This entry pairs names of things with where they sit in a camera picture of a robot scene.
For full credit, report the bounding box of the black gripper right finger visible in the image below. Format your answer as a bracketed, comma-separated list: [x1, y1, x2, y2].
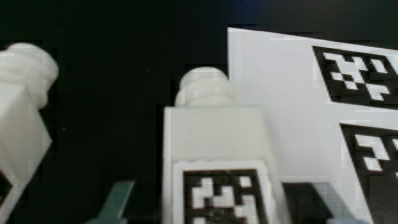
[281, 181, 357, 224]

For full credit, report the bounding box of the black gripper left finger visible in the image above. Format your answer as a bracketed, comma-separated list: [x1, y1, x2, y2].
[83, 180, 135, 224]

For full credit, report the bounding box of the white table leg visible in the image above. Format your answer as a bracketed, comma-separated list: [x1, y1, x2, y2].
[0, 43, 58, 224]
[162, 67, 293, 224]

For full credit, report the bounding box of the white marker sheet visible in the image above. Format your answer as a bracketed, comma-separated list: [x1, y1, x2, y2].
[227, 28, 398, 224]

